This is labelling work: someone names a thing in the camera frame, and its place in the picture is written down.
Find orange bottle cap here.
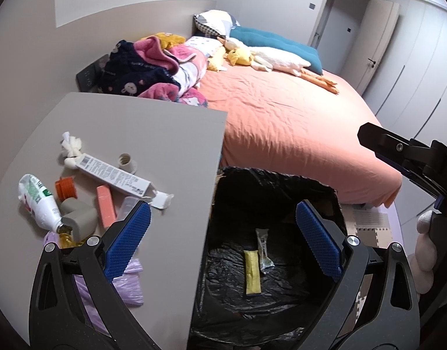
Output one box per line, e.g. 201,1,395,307
54,176,77,202

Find purple plastic bag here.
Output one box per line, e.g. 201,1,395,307
43,232,144,336

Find teal long pillow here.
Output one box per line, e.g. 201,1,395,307
230,26,323,75

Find white long carton box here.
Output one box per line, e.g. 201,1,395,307
75,154,174,210

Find crushed white plastic bottle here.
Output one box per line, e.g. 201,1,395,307
18,174,62,232

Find crumpled white tissue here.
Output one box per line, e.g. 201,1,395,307
61,131,83,170

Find yellow duck plush toy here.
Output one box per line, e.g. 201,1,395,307
227,48,254,66

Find black lined trash bin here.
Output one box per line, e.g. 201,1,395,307
187,167,345,349

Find white goose plush toy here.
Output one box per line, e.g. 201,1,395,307
217,37,339,95

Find white room door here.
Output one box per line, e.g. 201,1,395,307
312,0,402,96

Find white gloved right hand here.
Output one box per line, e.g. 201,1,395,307
410,211,438,295

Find foam puzzle floor mat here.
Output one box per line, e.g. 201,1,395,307
340,205,393,248

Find bed with orange sheet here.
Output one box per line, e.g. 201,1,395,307
199,62,402,207

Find checkered white pillow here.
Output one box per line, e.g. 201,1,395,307
193,10,240,39

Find navy pink fleece blanket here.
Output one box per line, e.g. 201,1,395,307
99,36,208,108

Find black wall socket panel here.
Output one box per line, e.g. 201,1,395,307
76,54,109,92

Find white wardrobe doors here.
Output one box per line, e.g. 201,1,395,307
363,0,447,145

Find clear plastic wrapper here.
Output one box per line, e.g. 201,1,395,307
256,228,275,273

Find pink small box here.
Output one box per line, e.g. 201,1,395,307
96,185,116,228

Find yellow snack wrapper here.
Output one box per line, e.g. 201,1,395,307
244,251,261,295

